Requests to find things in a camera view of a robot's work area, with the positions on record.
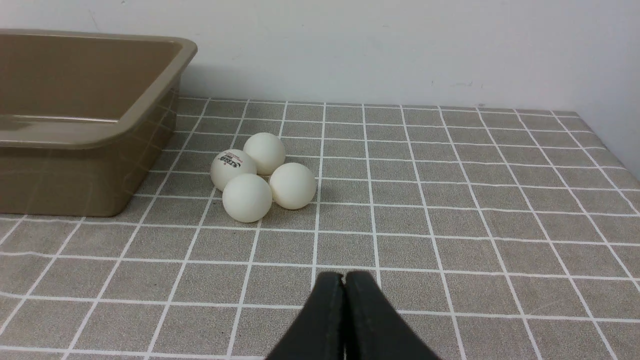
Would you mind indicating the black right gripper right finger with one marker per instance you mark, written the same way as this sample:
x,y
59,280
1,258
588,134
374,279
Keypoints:
x,y
374,330

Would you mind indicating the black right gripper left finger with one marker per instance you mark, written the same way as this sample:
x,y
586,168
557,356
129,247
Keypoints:
x,y
316,333

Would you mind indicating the white table-tennis ball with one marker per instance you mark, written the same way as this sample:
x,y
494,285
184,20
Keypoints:
x,y
267,151
293,186
247,198

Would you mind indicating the white table-tennis ball front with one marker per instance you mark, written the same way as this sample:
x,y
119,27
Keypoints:
x,y
247,198

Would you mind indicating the white ball with logo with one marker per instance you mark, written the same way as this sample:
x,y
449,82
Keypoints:
x,y
229,164

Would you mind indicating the grey checked tablecloth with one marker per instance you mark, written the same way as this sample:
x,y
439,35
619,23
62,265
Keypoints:
x,y
496,233

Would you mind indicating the olive plastic bin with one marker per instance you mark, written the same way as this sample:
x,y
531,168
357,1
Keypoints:
x,y
84,116

